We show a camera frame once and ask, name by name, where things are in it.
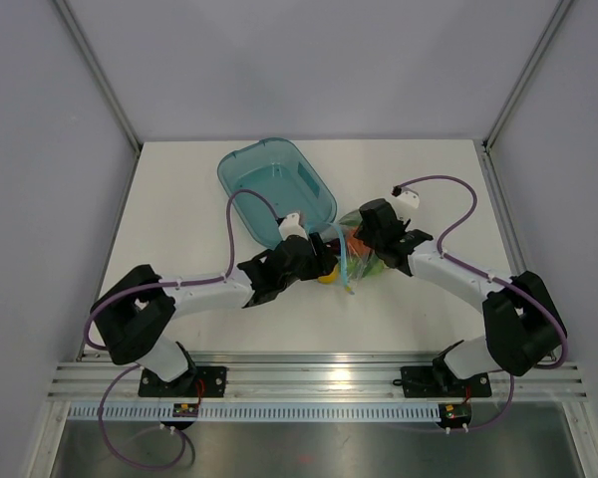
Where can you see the aluminium frame post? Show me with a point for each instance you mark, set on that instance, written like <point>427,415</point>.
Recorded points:
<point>529,70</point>
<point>99,77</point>

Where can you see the clear zip top bag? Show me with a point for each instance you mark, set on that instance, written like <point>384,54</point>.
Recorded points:
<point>355,261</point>

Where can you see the orange fake fruit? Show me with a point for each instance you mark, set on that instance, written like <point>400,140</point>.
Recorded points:
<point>356,246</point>

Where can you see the yellow fake fruit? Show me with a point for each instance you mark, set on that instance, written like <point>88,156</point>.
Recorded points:
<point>329,278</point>

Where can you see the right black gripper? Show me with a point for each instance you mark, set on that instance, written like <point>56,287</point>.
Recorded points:
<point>363,234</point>

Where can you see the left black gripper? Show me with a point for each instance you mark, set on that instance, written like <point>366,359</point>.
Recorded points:
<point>321,261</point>

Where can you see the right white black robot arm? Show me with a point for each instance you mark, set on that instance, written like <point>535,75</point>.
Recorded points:
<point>521,323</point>

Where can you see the teal transparent plastic bin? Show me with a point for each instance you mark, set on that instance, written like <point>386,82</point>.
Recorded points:
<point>277,170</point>

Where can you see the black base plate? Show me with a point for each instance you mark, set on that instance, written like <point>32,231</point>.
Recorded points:
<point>209,381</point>
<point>422,381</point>

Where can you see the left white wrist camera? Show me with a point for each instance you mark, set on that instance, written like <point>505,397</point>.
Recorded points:
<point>291,225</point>

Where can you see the right aluminium frame post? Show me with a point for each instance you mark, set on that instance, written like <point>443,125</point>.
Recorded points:
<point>529,70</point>

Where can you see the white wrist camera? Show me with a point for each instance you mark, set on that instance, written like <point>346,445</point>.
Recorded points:
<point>405,197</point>
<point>291,225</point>

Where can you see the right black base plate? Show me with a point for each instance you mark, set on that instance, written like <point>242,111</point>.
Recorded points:
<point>422,381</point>

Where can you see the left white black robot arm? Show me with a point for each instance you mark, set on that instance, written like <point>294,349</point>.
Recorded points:
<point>132,316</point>

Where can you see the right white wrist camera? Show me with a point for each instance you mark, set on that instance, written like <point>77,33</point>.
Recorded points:
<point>405,197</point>

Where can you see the left aluminium frame post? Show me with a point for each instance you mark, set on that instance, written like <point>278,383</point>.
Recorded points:
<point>99,77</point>

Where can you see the aluminium mounting rail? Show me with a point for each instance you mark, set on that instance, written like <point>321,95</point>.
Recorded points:
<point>362,377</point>

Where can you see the white slotted cable duct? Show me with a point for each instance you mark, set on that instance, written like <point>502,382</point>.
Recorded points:
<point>258,412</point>

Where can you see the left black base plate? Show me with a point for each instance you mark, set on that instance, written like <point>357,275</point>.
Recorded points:
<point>209,381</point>

